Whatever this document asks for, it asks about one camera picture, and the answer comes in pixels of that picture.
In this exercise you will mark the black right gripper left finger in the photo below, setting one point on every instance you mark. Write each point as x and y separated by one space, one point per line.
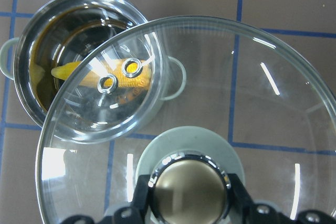
137 211

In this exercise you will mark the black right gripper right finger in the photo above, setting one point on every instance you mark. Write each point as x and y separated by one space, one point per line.
244 210

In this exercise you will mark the glass pot lid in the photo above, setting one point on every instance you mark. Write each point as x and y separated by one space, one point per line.
251 106

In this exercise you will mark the pale green cooking pot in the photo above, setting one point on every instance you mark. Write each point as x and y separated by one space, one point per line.
86 72

